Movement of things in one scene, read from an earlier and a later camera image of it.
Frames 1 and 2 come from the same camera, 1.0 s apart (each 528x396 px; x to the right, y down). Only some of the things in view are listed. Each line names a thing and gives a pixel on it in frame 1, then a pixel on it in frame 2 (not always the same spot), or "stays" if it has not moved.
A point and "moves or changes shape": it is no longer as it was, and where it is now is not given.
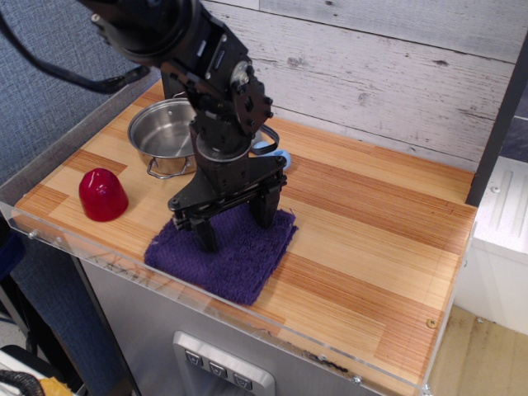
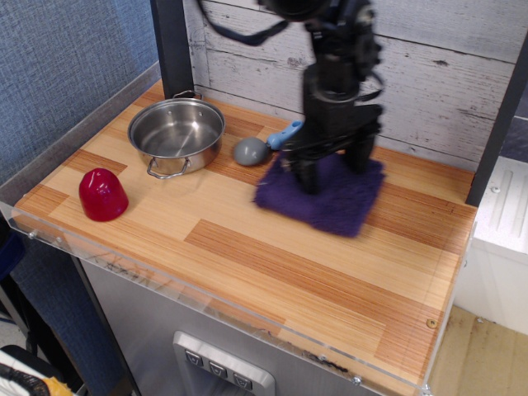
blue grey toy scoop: [275, 153] moves or changes shape
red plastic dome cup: [102, 195] stays
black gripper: [220, 183] to [334, 120]
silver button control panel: [206, 370] stays
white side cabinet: [492, 280] stays
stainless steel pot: [162, 131] stays
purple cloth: [239, 266] to [344, 199]
